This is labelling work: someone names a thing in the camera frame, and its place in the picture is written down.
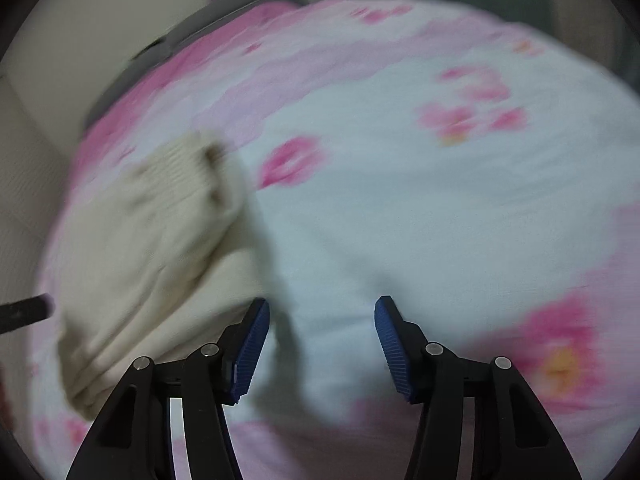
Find beige pants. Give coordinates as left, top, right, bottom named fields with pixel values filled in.
left=50, top=133, right=266, bottom=419

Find beige ribbed wardrobe door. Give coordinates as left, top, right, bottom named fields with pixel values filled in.
left=0, top=74, right=76, bottom=311

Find pink floral bed cover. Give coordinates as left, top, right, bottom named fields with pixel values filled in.
left=38, top=0, right=639, bottom=479

